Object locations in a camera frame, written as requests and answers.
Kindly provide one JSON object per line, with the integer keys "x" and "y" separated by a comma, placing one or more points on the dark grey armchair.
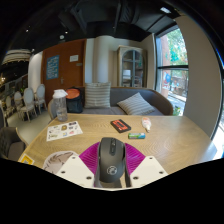
{"x": 10, "y": 143}

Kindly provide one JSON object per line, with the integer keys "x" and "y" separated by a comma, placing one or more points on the black computer mouse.
{"x": 112, "y": 163}

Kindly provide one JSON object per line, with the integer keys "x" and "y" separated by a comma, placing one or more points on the arched glass-door cabinet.
{"x": 132, "y": 66}

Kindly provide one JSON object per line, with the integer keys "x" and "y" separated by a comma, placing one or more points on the group of white chairs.
{"x": 28, "y": 100}

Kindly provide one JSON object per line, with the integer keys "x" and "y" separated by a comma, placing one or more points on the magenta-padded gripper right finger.
{"x": 148, "y": 171}

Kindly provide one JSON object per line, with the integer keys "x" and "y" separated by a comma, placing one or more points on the white printed paper sheet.
{"x": 64, "y": 130}

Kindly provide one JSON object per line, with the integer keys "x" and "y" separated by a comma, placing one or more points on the blue poster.
{"x": 52, "y": 67}

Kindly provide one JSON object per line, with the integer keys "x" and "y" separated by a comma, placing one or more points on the grey curved sofa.
{"x": 156, "y": 100}

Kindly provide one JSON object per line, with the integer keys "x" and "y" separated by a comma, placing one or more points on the brown wooden door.
{"x": 68, "y": 75}

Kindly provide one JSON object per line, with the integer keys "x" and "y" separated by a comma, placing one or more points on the upright striped cushion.
{"x": 97, "y": 95}

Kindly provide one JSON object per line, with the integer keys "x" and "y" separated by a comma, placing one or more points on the clear plastic drink bottle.
{"x": 60, "y": 106}

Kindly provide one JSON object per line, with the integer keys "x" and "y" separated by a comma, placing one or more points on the flat-lying striped cushion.
{"x": 136, "y": 105}

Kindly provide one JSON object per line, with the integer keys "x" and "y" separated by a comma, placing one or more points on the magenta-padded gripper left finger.
{"x": 75, "y": 171}

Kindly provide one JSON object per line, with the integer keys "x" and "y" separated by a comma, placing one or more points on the small white squeeze bottle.
{"x": 146, "y": 124}

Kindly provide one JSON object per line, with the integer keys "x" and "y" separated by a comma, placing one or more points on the small green pack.
{"x": 136, "y": 135}

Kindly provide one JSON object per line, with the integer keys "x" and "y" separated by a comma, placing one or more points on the yellow sticker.
{"x": 26, "y": 159}

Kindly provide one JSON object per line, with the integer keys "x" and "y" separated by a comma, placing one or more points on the white door sign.
{"x": 74, "y": 58}

